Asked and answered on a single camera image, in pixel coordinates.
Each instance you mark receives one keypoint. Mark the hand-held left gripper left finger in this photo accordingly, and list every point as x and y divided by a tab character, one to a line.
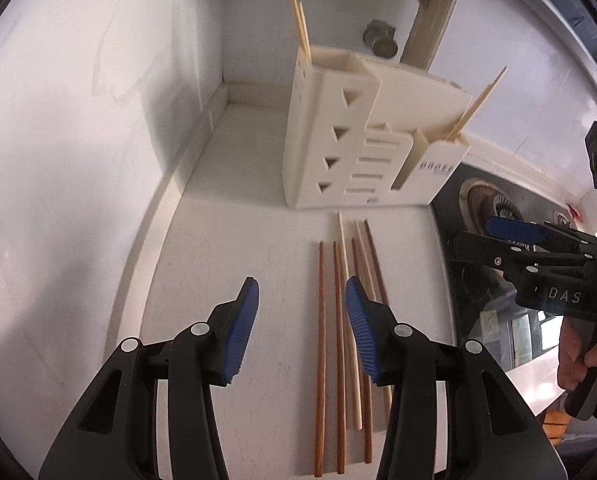
241	330

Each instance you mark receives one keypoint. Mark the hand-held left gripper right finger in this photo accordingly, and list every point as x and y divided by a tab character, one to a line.
366	330

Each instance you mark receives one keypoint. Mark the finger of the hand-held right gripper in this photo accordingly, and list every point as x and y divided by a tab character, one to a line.
515	230
483	250

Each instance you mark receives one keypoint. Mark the cream plastic utensil holder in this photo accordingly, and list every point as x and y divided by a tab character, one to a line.
328	110

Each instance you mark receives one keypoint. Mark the person's right hand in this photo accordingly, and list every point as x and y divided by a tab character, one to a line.
570	360

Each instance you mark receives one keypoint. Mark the black glass gas stove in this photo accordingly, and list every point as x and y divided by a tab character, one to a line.
473	290

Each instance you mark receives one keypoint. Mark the brass gas burner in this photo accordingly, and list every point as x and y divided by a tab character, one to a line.
478	200
564	219

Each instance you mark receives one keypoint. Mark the small red object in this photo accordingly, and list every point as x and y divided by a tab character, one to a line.
577	211

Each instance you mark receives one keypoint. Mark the grey pipe valve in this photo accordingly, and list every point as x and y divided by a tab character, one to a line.
381	37

